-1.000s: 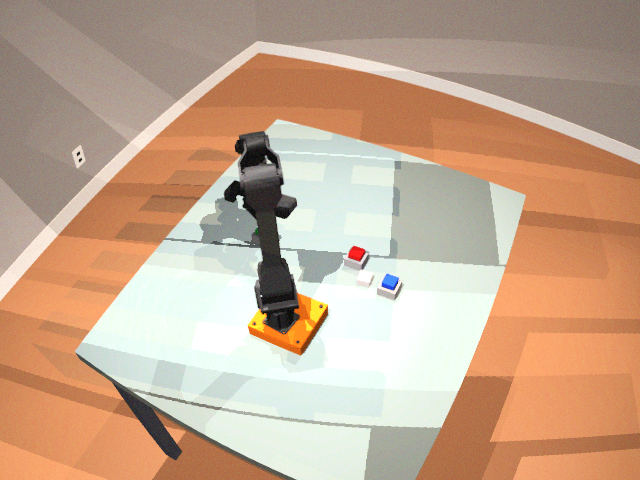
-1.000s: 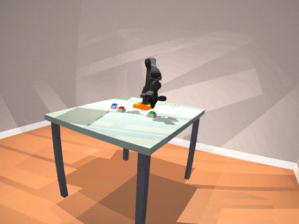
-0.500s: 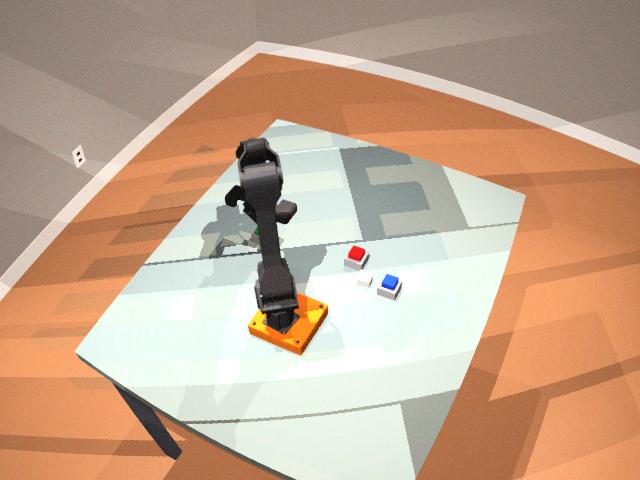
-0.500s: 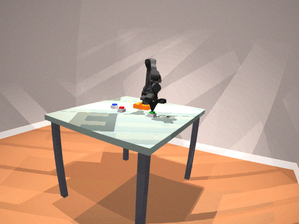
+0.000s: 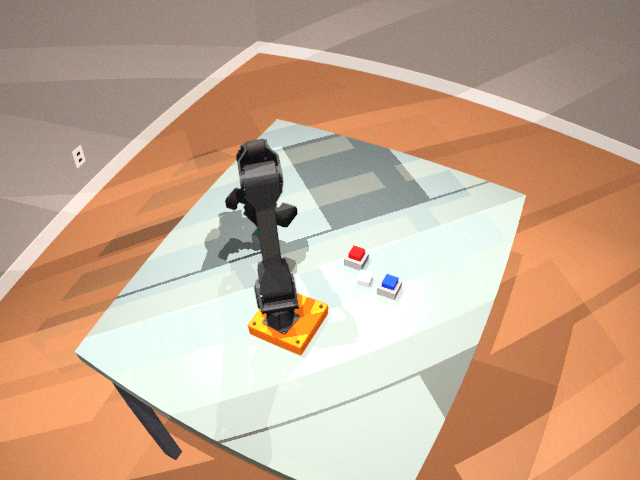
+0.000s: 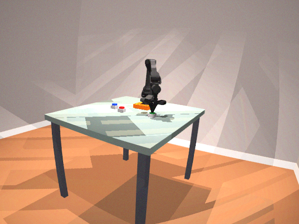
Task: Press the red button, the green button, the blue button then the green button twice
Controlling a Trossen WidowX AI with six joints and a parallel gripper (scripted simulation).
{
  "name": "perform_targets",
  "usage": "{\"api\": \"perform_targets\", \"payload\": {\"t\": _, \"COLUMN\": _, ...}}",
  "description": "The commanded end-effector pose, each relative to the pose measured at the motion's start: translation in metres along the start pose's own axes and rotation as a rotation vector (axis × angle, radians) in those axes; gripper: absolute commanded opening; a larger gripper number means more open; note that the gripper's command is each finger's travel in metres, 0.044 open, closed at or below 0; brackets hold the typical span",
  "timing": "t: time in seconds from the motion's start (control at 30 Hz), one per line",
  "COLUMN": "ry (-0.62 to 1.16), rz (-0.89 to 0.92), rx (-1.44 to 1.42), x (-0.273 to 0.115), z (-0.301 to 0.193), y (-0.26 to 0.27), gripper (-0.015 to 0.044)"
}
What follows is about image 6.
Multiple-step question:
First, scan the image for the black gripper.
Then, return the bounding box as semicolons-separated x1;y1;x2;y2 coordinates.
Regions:
140;91;166;113

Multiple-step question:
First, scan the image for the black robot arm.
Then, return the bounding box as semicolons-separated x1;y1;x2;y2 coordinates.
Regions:
141;59;162;105

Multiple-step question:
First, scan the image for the green button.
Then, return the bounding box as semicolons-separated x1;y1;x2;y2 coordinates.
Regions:
148;112;157;118

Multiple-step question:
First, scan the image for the blue button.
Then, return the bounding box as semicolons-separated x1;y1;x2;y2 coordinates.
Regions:
111;103;119;109

